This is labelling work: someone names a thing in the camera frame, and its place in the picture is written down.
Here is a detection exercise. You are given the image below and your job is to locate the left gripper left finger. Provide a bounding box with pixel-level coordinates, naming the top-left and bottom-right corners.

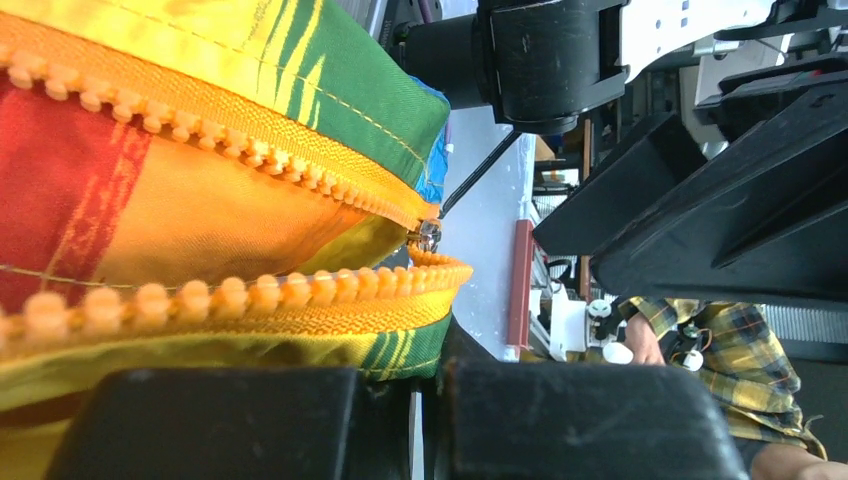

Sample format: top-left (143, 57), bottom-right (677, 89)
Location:
top-left (47, 368), bottom-right (411, 479)

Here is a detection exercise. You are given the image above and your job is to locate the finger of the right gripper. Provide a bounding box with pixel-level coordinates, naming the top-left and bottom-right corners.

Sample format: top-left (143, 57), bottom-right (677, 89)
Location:
top-left (533, 113), bottom-right (706, 256)
top-left (591, 84), bottom-right (847, 310)

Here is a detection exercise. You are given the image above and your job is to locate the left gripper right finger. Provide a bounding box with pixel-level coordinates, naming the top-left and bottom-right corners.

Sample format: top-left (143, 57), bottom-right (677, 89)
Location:
top-left (423, 320), bottom-right (747, 479)

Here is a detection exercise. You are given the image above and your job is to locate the rainbow striped zip jacket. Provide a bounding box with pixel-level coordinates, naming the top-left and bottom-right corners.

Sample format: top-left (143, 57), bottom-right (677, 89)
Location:
top-left (1, 1), bottom-right (472, 479)

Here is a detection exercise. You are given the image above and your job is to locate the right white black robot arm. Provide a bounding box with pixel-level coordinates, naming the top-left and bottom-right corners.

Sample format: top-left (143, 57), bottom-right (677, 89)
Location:
top-left (391, 1), bottom-right (847, 309)

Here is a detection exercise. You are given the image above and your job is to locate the red bar background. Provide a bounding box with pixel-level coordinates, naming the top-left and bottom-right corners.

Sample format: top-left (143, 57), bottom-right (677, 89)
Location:
top-left (507, 219), bottom-right (535, 351)

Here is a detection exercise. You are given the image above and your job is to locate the person in plaid shirt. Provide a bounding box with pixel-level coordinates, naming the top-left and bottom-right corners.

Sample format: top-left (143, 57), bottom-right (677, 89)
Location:
top-left (619, 297), bottom-right (847, 479)

